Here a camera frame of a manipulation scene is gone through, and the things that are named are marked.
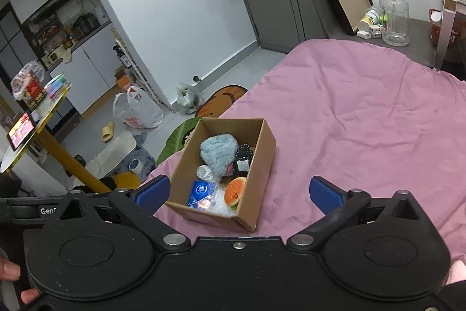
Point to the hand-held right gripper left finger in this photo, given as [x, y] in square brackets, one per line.
[154, 192]

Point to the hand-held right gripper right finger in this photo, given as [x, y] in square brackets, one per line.
[324, 196]

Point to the brown cardboard box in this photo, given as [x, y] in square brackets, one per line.
[184, 169]

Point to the blue tissue pack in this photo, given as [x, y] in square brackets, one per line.
[200, 192]

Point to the clear plastic bag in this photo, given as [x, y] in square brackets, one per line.
[218, 208]

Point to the orange burger plush toy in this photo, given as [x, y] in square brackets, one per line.
[236, 191]

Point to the black hair accessory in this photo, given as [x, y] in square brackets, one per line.
[244, 151]

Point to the person's left hand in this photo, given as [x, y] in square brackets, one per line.
[9, 269]

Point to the white tape roll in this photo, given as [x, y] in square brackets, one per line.
[135, 165]

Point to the grey-blue floor rug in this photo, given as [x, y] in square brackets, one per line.
[145, 156]

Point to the green leaf-shaped rug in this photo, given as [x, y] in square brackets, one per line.
[174, 143]

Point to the cream long mat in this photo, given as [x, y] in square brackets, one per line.
[116, 150]

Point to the yellow round table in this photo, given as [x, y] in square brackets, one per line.
[62, 158]

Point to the light blue fluffy plush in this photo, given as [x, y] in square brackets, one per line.
[218, 152]

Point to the pink blanket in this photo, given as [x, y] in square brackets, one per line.
[364, 132]

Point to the yellow slipper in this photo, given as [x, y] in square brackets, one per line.
[108, 131]

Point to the tablet with lit screen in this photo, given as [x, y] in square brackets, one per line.
[22, 129]

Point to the white red-print plastic bag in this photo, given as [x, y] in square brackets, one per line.
[136, 110]

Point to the crumpled clear floor bag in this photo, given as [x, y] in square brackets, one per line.
[187, 98]

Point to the orange cardboard box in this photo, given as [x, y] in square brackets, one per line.
[124, 82]

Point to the brown round rug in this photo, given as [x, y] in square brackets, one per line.
[222, 99]

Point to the black door stopper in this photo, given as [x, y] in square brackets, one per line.
[196, 78]

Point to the red snack bag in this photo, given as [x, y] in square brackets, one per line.
[29, 85]

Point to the stack of colourful books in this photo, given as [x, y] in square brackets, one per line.
[56, 87]

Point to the white kitchen cabinet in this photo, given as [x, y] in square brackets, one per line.
[91, 67]

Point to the white charger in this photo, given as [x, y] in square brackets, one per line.
[364, 35]

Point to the grey nightstand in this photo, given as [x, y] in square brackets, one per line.
[418, 41]

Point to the small white labelled bottle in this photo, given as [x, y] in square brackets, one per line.
[370, 16]

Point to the clear plastic water jug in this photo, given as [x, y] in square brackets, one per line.
[395, 19]

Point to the white desk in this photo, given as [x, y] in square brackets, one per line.
[446, 37]

